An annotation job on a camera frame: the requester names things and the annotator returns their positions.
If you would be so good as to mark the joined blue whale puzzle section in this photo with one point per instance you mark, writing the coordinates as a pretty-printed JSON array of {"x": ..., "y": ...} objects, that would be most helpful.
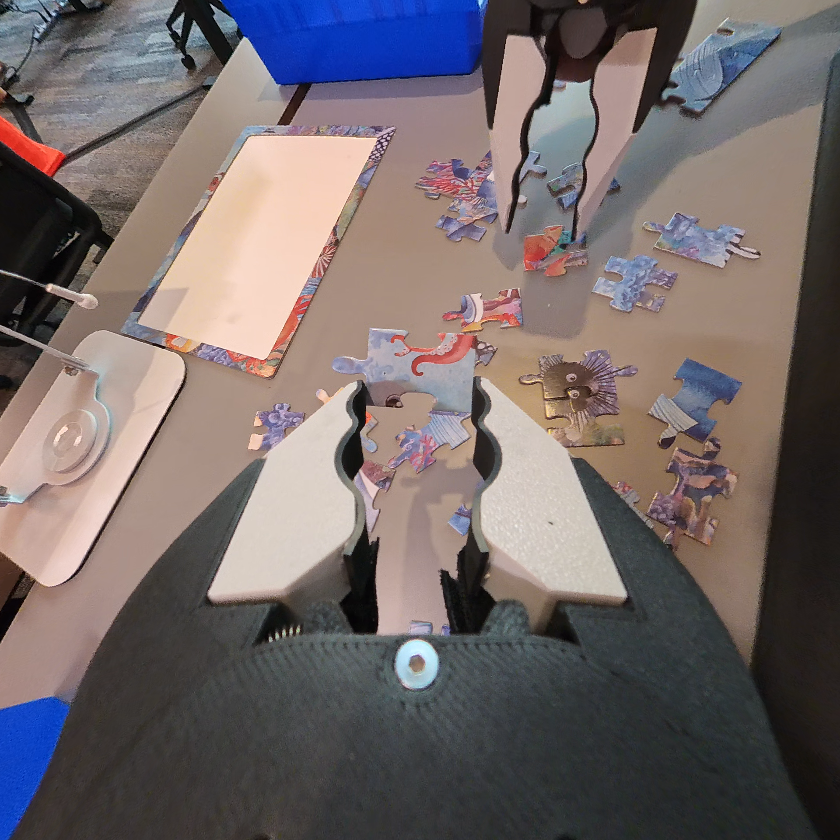
[{"x": 715, "y": 65}]

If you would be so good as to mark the orange cloth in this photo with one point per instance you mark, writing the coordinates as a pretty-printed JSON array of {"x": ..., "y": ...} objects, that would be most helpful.
[{"x": 26, "y": 144}]

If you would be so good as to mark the black wheeled frame legs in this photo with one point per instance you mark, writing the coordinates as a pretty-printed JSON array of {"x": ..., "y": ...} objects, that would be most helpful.
[{"x": 197, "y": 33}]

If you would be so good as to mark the thin metal rod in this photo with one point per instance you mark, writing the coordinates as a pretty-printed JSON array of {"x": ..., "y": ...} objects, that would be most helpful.
[{"x": 46, "y": 348}]

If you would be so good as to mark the blue and green puzzle piece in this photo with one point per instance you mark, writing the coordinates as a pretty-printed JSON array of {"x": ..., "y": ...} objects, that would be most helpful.
[{"x": 564, "y": 184}]

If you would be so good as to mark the urchin and green puzzle piece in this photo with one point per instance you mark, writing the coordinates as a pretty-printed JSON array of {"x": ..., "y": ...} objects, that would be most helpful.
[{"x": 584, "y": 433}]

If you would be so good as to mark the puzzle frame board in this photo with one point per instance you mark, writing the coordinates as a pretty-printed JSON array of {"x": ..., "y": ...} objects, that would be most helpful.
[{"x": 262, "y": 243}]

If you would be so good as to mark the joined blue coral puzzle section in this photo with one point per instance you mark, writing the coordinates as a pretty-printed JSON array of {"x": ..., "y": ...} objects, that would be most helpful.
[{"x": 459, "y": 190}]

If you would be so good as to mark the black office chair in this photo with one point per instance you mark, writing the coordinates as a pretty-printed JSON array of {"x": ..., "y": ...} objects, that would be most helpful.
[{"x": 39, "y": 216}]

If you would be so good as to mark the red octopus puzzle piece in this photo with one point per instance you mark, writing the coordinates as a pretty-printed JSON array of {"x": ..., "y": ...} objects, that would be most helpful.
[{"x": 453, "y": 348}]

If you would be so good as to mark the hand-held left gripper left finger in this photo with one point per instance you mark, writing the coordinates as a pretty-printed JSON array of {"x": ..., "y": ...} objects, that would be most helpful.
[{"x": 289, "y": 518}]

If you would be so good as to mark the jigsaw puzzle pieces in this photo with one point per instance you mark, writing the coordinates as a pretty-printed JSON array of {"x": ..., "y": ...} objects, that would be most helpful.
[{"x": 633, "y": 282}]

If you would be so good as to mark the metal rod with white tip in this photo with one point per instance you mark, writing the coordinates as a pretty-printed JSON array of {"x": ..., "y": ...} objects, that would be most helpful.
[{"x": 72, "y": 298}]

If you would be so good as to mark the black perforated padded panel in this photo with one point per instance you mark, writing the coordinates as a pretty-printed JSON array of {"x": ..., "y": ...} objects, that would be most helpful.
[{"x": 807, "y": 394}]

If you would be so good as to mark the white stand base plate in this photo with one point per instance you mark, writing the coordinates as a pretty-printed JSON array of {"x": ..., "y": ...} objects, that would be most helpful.
[{"x": 138, "y": 394}]

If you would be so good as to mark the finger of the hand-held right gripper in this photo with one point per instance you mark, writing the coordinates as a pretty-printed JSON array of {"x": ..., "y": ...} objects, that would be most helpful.
[
  {"x": 515, "y": 98},
  {"x": 623, "y": 92}
]

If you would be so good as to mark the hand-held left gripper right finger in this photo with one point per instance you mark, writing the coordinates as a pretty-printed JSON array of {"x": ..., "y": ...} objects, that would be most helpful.
[{"x": 544, "y": 518}]

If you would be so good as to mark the black sea urchin puzzle piece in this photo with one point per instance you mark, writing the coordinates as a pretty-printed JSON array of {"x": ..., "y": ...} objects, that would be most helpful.
[{"x": 564, "y": 374}]

